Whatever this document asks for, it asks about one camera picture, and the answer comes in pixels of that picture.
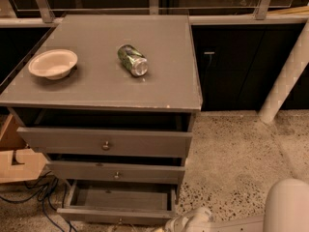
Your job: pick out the grey bottom drawer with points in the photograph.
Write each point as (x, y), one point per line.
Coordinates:
(115, 202)

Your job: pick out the grey drawer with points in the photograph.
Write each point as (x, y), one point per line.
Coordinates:
(116, 168)
(111, 133)
(115, 202)

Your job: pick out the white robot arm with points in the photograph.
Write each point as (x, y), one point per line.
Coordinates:
(286, 210)

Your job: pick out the grey top drawer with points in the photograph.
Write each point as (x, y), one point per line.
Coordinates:
(111, 133)

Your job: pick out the grey drawer cabinet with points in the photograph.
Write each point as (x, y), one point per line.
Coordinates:
(100, 82)

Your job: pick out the grey middle drawer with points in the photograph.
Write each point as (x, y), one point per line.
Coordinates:
(116, 168)

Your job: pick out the green soda can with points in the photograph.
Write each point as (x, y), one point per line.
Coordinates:
(133, 60)

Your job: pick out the white paper bowl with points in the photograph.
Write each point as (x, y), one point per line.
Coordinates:
(53, 64)

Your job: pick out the white diagonal pillar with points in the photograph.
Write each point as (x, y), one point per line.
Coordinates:
(288, 77)

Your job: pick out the black low wall cabinet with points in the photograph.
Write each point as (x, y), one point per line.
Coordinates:
(238, 64)

